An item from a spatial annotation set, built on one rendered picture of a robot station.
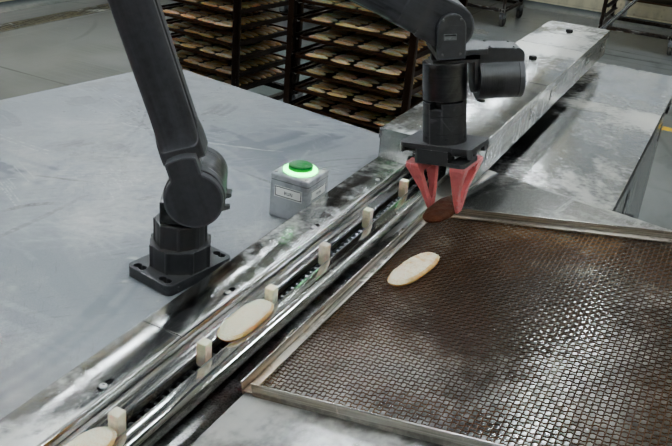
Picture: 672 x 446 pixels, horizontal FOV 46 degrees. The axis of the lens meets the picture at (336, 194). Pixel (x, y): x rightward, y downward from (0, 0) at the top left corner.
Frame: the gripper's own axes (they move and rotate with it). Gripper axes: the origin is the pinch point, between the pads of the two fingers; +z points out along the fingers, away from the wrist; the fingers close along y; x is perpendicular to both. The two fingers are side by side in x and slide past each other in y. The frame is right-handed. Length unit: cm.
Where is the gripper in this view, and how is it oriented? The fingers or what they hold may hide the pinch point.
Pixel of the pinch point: (444, 204)
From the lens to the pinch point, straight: 108.8
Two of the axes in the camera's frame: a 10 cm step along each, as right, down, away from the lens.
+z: 0.5, 9.4, 3.4
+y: -8.5, -1.4, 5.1
